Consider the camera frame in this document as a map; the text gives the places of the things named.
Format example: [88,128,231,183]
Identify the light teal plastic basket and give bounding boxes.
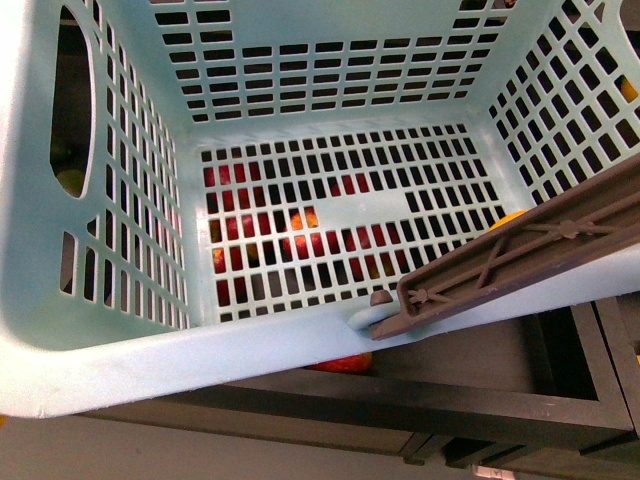
[1,1,639,418]

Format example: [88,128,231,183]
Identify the yellow lemon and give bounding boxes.
[489,210,527,231]

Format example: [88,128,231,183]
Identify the brown basket handle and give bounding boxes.
[370,156,639,340]

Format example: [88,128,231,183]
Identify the red apple under basket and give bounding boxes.
[306,352,374,375]

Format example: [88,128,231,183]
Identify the black fruit display tray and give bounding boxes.
[93,294,639,479]

